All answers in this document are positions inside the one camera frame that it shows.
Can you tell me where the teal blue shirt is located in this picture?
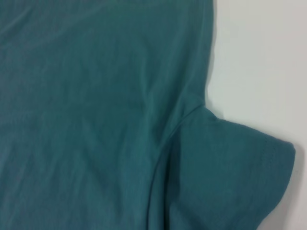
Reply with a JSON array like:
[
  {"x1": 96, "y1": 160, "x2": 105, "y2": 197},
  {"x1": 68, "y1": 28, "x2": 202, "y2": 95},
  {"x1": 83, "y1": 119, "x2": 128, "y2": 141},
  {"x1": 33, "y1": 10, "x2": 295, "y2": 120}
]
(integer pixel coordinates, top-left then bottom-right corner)
[{"x1": 0, "y1": 0, "x2": 296, "y2": 230}]

